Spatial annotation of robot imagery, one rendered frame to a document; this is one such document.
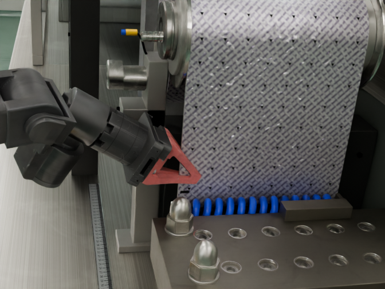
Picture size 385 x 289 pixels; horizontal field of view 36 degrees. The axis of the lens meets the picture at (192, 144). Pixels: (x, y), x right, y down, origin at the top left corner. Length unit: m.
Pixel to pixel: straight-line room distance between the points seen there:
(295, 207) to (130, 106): 0.26
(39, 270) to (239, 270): 0.33
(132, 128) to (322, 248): 0.28
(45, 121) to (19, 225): 0.37
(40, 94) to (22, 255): 0.33
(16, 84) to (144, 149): 0.17
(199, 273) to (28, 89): 0.27
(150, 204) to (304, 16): 0.36
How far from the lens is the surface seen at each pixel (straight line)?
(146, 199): 0.89
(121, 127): 0.73
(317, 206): 0.81
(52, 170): 0.75
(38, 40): 1.77
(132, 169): 0.73
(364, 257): 0.76
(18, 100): 0.66
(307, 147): 0.83
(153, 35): 0.75
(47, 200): 1.07
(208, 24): 0.73
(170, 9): 0.75
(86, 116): 0.71
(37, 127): 0.66
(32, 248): 0.95
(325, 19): 0.78
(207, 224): 0.77
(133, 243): 0.93
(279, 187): 0.84
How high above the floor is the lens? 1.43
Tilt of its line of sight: 24 degrees down
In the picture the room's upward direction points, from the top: 5 degrees clockwise
